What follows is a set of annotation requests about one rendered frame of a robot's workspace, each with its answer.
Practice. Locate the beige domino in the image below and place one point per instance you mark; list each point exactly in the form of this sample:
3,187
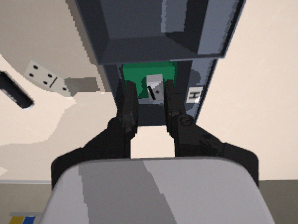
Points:
51,78

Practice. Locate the dark grey rack of bins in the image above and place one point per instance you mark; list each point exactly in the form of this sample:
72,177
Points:
143,31

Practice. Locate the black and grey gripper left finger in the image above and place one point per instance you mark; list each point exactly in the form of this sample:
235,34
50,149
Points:
114,141

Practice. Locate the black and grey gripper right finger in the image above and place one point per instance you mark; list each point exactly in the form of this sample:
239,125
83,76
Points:
189,138

